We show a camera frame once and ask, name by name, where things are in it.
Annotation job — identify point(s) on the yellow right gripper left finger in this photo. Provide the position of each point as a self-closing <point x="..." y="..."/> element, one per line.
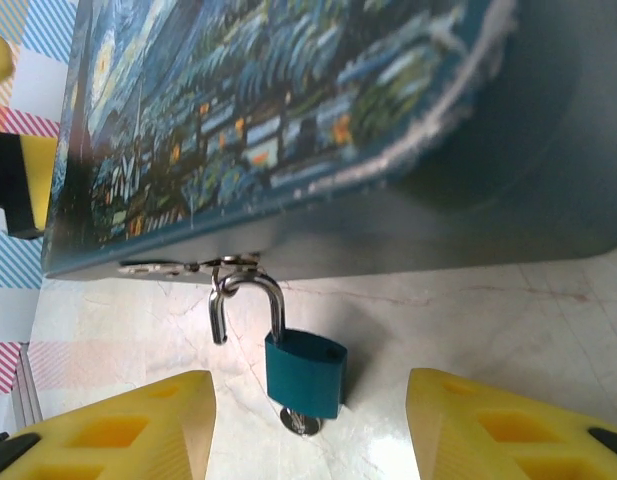
<point x="113" y="435"/>

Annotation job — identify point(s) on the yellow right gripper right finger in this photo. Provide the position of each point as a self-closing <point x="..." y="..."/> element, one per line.
<point x="513" y="430"/>

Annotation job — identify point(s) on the small metal key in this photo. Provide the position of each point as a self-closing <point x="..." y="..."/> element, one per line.
<point x="300" y="426"/>

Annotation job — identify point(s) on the teal padlock with steel shackle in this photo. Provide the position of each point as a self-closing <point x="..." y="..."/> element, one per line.
<point x="305" y="375"/>

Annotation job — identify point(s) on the checked striped table mat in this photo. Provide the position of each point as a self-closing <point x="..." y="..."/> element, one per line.
<point x="13" y="280"/>

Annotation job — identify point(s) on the metal hasp on box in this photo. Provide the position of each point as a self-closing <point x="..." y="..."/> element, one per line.
<point x="158" y="267"/>

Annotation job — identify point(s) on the starry night print box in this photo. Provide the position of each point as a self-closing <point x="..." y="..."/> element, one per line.
<point x="338" y="125"/>

